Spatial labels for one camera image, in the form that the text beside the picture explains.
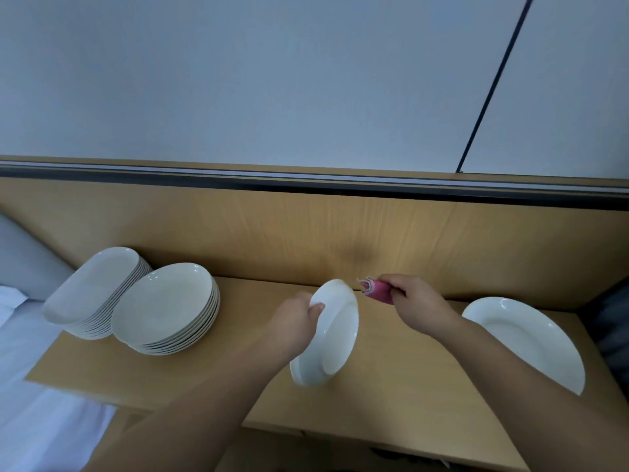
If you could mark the person's right hand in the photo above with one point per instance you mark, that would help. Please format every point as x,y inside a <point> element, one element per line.
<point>423,305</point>

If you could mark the person's left hand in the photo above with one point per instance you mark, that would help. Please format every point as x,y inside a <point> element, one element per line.
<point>292,329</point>

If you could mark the white glossy round plate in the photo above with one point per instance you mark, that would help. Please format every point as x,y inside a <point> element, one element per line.
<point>336,334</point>

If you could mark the pink cleaning cloth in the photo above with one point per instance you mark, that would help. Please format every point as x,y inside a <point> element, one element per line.
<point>375,290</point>

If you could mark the stack of white round plates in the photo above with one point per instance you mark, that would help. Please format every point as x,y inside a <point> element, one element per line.
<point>531,339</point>

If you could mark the pile of white round plates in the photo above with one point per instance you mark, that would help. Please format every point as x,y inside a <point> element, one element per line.
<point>162,302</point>

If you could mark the pile of white oblong plates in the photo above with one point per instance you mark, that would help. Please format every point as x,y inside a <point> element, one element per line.
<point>88,282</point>

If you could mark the person's left forearm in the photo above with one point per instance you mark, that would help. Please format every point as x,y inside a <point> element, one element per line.
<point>182,423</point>

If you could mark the person's right forearm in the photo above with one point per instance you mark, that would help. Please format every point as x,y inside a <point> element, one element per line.
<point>541,398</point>

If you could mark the grey curtain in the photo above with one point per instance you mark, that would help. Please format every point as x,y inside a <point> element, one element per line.
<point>609,339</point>

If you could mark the white bed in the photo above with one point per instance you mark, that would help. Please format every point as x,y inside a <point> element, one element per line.
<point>44,408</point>

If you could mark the grey upholstered headboard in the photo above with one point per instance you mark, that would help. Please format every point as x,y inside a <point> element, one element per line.
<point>29,258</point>

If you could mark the white pillow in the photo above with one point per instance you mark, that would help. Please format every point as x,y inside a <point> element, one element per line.
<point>10,302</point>

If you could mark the black wall rail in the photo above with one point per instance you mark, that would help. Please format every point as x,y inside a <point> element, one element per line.
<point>295,184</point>

